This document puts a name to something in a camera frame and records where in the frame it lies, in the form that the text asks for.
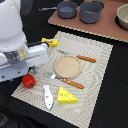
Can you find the grey two-handled toy pot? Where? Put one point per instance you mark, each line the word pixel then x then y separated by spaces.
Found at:
pixel 90 12

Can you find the brown toy stove top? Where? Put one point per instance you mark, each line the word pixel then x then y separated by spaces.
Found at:
pixel 105 27

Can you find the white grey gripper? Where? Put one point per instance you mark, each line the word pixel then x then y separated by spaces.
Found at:
pixel 16 62

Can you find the toy knife orange handle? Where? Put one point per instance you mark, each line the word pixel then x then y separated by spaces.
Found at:
pixel 78 56

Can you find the round wooden plate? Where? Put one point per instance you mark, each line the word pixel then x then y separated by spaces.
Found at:
pixel 68 66

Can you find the yellow toy butter block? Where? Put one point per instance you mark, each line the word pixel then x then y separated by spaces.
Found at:
pixel 51 42

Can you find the white toy fish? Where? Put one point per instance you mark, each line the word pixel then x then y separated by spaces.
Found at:
pixel 48 96

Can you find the toy fork orange handle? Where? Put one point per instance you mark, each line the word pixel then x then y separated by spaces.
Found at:
pixel 65 80

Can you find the yellow toy cheese wedge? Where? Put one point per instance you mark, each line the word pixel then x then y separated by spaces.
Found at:
pixel 65 97

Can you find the grey toy saucepan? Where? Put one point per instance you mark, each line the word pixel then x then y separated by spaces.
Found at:
pixel 66 9

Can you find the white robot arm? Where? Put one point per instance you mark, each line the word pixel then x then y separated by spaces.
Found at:
pixel 11 33

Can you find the beige toy bowl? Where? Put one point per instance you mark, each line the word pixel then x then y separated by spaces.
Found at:
pixel 122 14

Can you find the woven beige placemat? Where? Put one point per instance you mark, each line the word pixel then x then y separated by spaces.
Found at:
pixel 69 115

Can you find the red toy tomato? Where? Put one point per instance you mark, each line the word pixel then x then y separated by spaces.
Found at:
pixel 28 81

